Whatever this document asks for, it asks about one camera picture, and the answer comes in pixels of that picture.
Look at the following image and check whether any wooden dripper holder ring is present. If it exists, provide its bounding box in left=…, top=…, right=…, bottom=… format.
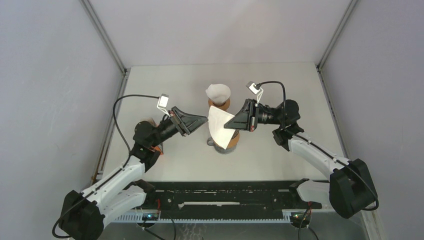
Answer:
left=207, top=98, right=231, bottom=112

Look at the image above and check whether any orange coffee filter box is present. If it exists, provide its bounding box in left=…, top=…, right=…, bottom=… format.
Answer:
left=146, top=118, right=164, bottom=155

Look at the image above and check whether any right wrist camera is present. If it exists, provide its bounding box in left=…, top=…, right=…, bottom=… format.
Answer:
left=246, top=81, right=264, bottom=103

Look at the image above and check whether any aluminium frame rail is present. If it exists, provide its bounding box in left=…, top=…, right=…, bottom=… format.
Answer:
left=79, top=0, right=128, bottom=75

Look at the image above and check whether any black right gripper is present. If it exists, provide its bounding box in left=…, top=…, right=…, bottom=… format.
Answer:
left=223, top=99, right=283, bottom=132

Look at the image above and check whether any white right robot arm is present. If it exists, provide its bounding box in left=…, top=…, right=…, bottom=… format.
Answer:
left=223, top=99, right=380, bottom=219

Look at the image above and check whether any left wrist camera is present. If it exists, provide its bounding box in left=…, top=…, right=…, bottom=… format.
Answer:
left=156, top=93, right=171, bottom=117

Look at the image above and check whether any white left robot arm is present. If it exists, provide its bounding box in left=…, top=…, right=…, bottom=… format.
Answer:
left=53, top=106, right=208, bottom=240

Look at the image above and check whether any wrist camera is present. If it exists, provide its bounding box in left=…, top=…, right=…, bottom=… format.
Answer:
left=156, top=93, right=171, bottom=117
left=246, top=81, right=264, bottom=103

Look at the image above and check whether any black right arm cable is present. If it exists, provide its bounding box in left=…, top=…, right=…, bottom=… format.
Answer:
left=256, top=81, right=380, bottom=212

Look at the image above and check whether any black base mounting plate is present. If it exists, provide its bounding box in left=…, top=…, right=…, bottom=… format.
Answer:
left=131, top=180, right=323, bottom=222

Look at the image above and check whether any white paper coffee filter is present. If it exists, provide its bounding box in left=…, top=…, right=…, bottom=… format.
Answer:
left=205, top=83, right=231, bottom=106

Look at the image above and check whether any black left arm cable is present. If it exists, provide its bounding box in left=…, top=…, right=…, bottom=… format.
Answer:
left=51, top=94, right=162, bottom=239

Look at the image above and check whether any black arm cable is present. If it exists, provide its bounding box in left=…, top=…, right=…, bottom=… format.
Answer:
left=256, top=81, right=380, bottom=212
left=51, top=94, right=162, bottom=239

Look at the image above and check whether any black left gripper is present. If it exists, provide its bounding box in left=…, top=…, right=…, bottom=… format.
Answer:
left=150, top=106, right=207, bottom=148

